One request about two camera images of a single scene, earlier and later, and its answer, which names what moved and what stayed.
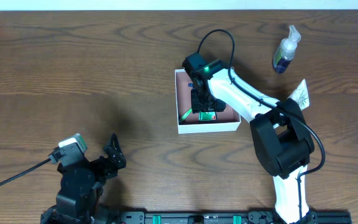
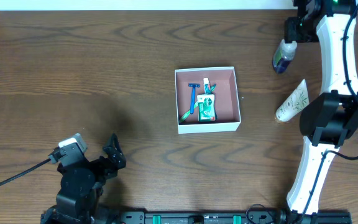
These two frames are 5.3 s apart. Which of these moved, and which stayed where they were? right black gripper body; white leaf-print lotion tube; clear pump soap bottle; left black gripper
Moved: right black gripper body
Stayed: left black gripper; white leaf-print lotion tube; clear pump soap bottle
